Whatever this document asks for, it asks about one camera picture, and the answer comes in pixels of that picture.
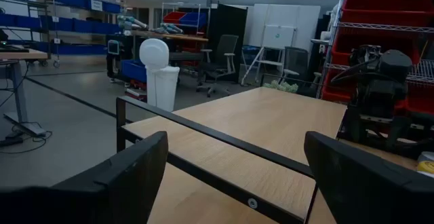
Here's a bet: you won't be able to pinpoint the shelving with blue bins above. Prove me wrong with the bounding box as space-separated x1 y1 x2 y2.
0 0 123 57

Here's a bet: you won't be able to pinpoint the wire storage rack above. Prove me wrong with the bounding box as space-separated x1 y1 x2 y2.
320 0 434 116

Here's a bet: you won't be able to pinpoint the black floor cables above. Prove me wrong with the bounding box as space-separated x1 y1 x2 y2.
0 125 54 155

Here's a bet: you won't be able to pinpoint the black mesh chair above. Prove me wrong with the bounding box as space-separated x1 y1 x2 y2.
279 46 323 91

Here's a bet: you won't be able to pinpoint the black cart with screen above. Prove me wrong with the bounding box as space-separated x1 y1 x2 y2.
106 35 125 82

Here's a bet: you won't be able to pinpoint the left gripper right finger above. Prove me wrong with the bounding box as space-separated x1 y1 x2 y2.
303 130 434 224

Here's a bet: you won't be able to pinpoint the wooden shelf with black frame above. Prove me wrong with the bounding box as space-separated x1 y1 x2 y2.
115 87 349 224

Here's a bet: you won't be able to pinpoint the wooden desk with metal leg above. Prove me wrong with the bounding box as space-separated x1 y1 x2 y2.
0 45 49 137

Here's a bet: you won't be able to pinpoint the blue crate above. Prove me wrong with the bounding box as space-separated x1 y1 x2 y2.
121 59 148 83

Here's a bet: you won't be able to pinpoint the black partition panel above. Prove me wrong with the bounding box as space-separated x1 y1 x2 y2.
207 3 249 83

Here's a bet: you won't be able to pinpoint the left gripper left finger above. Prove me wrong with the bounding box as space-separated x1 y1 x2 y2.
0 130 169 224

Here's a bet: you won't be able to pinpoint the grey office chair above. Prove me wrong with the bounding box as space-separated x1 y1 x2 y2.
195 33 240 98

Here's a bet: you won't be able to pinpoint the white easel board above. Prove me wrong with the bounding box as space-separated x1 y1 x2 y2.
239 24 298 86

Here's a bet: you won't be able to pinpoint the red bin on workbench rack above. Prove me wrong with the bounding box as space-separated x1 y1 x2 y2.
162 12 186 24

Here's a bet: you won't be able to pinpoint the black spice jar yellow lid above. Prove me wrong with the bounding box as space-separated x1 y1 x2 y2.
416 161 434 179

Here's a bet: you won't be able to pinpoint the white partition panel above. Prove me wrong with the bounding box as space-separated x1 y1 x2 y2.
249 3 321 54

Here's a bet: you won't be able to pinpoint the large red storage bin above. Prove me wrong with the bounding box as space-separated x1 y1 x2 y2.
330 33 425 66
320 69 434 115
340 0 434 28

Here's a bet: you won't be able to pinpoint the white trash bin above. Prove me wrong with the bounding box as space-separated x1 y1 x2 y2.
138 38 181 113

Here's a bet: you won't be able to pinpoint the blue bin on workbench rack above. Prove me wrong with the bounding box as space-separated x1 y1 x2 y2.
178 12 208 28

